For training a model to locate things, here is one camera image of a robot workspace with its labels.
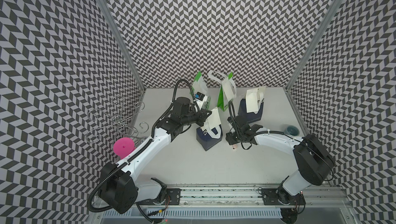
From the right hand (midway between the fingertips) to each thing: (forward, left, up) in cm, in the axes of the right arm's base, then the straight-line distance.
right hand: (230, 139), depth 89 cm
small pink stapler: (-4, -2, 0) cm, 4 cm away
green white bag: (+26, +3, +3) cm, 26 cm away
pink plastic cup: (-15, +46, +28) cm, 56 cm away
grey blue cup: (+5, -37, +3) cm, 37 cm away
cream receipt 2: (+2, +10, +19) cm, 22 cm away
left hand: (+4, +12, +21) cm, 25 cm away
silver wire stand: (+11, +67, +9) cm, 69 cm away
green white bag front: (+28, +18, +16) cm, 37 cm away
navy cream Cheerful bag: (-4, +13, +10) cm, 17 cm away
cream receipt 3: (+26, -1, +16) cm, 30 cm away
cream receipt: (+16, -11, +19) cm, 27 cm away
